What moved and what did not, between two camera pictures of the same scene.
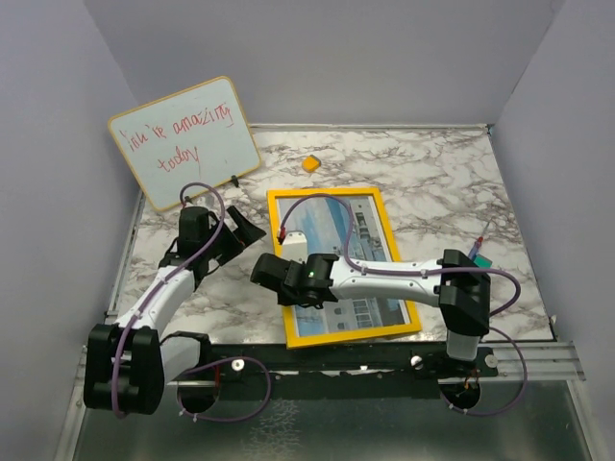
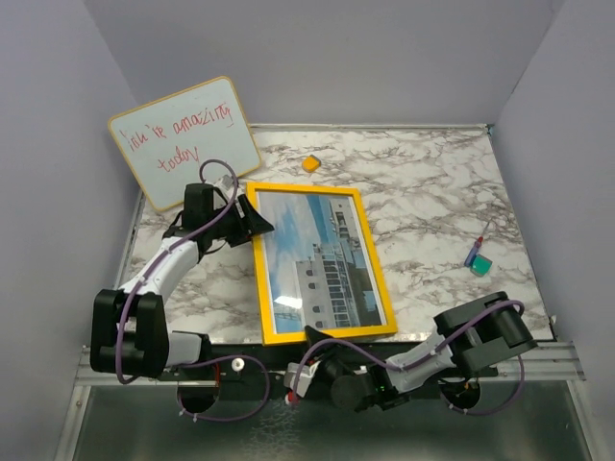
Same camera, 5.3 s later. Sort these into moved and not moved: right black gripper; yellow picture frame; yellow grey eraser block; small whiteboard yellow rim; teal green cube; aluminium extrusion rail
Moved: yellow picture frame; right black gripper
Not moved: aluminium extrusion rail; small whiteboard yellow rim; yellow grey eraser block; teal green cube
